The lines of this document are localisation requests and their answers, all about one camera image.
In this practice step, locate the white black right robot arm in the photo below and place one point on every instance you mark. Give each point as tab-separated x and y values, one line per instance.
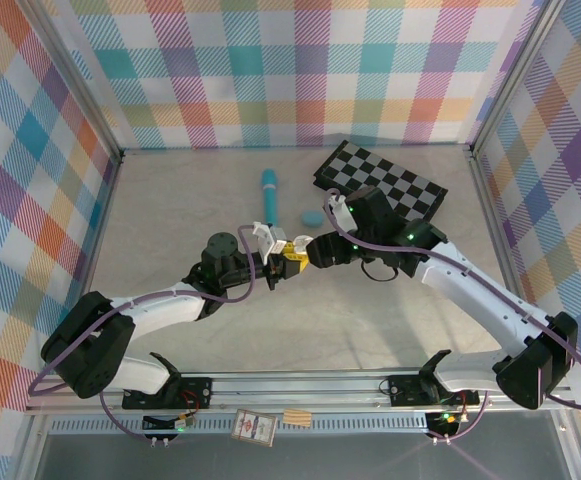
470	295

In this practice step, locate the aluminium side rail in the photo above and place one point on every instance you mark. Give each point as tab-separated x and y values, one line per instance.
502	250
99	230

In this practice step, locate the aluminium frame post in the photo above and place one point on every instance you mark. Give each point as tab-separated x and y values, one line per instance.
512	75
92	100

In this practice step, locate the blue earbud charging case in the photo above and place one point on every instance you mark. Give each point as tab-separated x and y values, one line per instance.
311	218

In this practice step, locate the teal marker pen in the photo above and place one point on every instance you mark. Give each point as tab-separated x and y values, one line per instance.
269	195

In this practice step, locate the black grey folding chessboard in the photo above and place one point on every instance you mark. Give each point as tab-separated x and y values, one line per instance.
395	170

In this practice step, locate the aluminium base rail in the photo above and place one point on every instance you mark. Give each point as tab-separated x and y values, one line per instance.
320	387

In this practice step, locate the playing card box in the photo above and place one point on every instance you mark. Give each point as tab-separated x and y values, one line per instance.
253	426

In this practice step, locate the striped wooden piece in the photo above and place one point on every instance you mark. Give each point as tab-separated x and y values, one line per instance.
297	417

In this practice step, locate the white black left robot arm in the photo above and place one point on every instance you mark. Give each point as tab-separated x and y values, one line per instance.
165	305

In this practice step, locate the black controller board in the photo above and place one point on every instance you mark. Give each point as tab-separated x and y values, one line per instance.
160	424
440	422

